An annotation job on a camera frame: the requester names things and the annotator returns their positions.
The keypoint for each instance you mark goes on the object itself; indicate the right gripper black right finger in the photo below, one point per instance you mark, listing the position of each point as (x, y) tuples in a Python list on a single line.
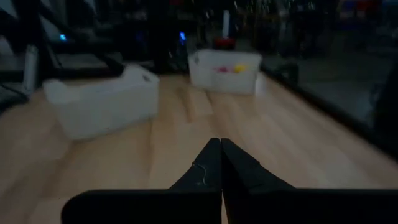
[(280, 205)]

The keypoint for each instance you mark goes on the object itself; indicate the yellow wooden block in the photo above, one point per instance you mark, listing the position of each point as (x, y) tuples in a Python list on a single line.
[(239, 68)]

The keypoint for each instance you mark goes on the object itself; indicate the red base with white post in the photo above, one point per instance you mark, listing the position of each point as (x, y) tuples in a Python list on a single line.
[(225, 42)]

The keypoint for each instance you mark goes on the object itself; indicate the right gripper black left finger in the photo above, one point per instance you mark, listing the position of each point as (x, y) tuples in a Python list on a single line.
[(174, 205)]

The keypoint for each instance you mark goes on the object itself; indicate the white cylinder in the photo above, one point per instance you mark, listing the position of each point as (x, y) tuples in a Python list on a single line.
[(30, 68)]

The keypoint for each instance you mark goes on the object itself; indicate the long red wooden block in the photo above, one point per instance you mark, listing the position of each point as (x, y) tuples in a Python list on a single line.
[(222, 69)]

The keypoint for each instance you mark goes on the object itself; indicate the white plastic bin with label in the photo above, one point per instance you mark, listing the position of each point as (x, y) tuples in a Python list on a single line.
[(105, 102)]

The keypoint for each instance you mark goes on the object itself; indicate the white plastic storage bin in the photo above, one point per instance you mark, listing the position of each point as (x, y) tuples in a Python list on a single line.
[(224, 77)]

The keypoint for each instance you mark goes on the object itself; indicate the black table frame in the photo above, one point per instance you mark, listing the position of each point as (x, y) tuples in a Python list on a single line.
[(326, 102)]

